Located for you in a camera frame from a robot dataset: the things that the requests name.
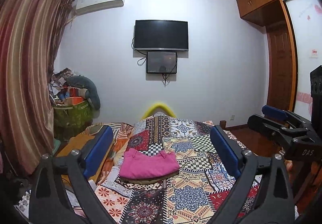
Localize orange box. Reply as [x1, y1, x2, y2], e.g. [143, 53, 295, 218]
[64, 88, 86, 106]

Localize white wardrobe sliding door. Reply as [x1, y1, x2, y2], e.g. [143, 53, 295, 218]
[282, 0, 322, 119]

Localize green fabric storage box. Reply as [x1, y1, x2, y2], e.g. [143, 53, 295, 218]
[52, 101, 93, 136]

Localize pile of crumpled paper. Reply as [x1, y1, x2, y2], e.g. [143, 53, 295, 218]
[49, 67, 73, 104]

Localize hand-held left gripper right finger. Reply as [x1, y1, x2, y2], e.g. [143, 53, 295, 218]
[209, 125, 295, 224]

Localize grey plush pillow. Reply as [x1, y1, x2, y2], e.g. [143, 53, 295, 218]
[66, 75, 101, 110]

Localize striped orange bed sheet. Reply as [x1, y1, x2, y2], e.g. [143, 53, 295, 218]
[86, 122, 134, 171]

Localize striped brown curtain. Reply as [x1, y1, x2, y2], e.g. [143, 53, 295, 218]
[0, 0, 73, 177]

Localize patchwork printed blanket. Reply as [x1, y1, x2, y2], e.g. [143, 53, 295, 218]
[94, 115, 262, 224]

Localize white air conditioner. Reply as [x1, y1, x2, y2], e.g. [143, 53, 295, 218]
[75, 0, 125, 15]

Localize mustard embroidered cloth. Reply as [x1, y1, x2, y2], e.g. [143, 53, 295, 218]
[55, 135, 111, 184]

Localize black wall television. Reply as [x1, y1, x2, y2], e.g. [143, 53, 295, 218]
[133, 20, 189, 52]

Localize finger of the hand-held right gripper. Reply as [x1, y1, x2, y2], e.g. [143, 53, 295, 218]
[262, 105, 312, 130]
[247, 114, 306, 145]

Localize olive green pants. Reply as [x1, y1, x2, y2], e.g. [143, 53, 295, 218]
[121, 170, 180, 185]

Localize yellow foam bumper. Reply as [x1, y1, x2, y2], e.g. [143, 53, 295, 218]
[141, 102, 176, 120]

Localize small black wall monitor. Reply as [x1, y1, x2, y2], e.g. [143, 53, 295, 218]
[147, 51, 178, 75]

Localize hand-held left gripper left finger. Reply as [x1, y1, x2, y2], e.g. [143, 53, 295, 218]
[29, 125, 117, 224]

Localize pink pants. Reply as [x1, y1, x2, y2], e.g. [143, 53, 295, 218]
[119, 148, 180, 180]

